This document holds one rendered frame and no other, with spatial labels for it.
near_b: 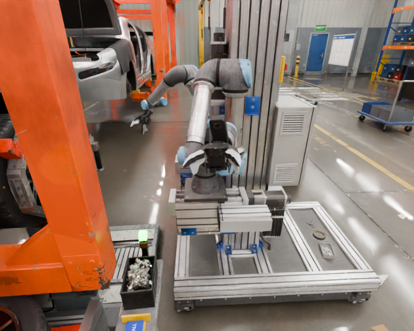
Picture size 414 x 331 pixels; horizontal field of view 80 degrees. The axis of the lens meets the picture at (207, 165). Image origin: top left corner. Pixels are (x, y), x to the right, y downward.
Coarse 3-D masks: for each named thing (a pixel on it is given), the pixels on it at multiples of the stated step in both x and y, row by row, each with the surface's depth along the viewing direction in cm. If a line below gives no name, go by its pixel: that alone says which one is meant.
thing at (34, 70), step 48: (0, 0) 62; (48, 0) 70; (0, 48) 67; (48, 48) 69; (48, 96) 73; (48, 144) 79; (48, 192) 87; (96, 192) 100; (96, 240) 99; (96, 288) 110
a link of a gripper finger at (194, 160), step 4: (196, 152) 70; (200, 152) 70; (192, 156) 68; (196, 156) 69; (200, 156) 69; (204, 156) 72; (188, 160) 66; (192, 160) 67; (196, 160) 70; (200, 160) 71; (204, 160) 72; (184, 164) 65; (188, 164) 66; (192, 164) 69; (196, 164) 70; (192, 168) 70; (196, 168) 71; (192, 172) 70; (196, 172) 71
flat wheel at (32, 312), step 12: (0, 300) 108; (12, 300) 108; (24, 300) 108; (0, 312) 105; (12, 312) 103; (24, 312) 103; (36, 312) 103; (0, 324) 110; (12, 324) 102; (24, 324) 98; (36, 324) 98; (48, 324) 107
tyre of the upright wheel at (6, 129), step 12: (0, 120) 125; (0, 132) 118; (12, 132) 125; (0, 156) 116; (0, 168) 116; (0, 180) 116; (0, 192) 116; (0, 204) 117; (12, 204) 123; (0, 216) 121; (12, 216) 123; (24, 216) 132; (36, 216) 142; (0, 228) 134
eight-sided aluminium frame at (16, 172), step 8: (16, 136) 123; (16, 160) 121; (24, 160) 121; (8, 168) 117; (16, 168) 118; (24, 168) 120; (8, 176) 117; (16, 176) 117; (24, 176) 120; (16, 184) 121; (24, 184) 120; (16, 192) 121; (24, 192) 121; (24, 200) 126; (32, 200) 126; (24, 208) 125; (32, 208) 126; (40, 208) 132; (40, 216) 140
